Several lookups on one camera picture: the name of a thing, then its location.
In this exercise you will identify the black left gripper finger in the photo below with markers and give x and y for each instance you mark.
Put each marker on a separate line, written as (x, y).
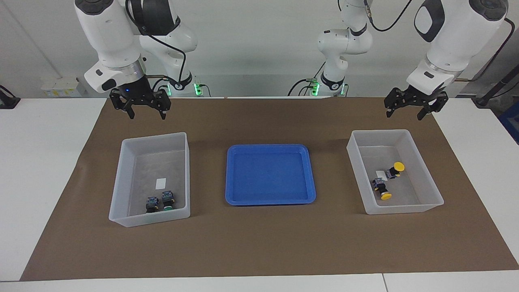
(394, 99)
(434, 106)

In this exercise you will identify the blue plastic tray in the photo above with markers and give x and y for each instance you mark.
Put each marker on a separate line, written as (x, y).
(267, 174)

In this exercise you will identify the yellow push button switch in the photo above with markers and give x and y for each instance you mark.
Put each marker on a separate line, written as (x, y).
(399, 166)
(386, 196)

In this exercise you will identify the blue crate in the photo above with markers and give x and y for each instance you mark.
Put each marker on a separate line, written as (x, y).
(511, 127)

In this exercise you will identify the black stand base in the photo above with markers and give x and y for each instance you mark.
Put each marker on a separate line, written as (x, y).
(8, 101)

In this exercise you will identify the brown table mat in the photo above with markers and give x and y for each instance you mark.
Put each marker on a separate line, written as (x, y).
(259, 243)

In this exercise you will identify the small white box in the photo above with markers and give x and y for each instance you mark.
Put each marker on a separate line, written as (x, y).
(67, 86)

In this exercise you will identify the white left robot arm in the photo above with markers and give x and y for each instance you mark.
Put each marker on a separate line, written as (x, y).
(454, 36)

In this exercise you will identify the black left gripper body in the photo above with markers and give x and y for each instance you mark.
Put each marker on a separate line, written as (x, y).
(419, 97)

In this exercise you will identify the small white label sticker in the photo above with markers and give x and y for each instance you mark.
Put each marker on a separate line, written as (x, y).
(161, 183)
(380, 173)

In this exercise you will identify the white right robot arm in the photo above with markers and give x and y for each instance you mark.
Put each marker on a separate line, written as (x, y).
(105, 32)

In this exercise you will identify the green push button switch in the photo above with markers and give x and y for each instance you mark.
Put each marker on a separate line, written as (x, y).
(152, 201)
(167, 197)

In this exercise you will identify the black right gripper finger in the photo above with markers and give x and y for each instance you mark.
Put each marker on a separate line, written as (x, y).
(119, 103)
(164, 101)

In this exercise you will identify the translucent white plastic box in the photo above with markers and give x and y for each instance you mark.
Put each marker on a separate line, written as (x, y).
(425, 194)
(125, 194)

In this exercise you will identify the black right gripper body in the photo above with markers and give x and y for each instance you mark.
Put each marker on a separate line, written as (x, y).
(136, 93)

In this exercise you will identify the black stand pole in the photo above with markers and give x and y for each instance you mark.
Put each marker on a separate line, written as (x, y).
(496, 87)

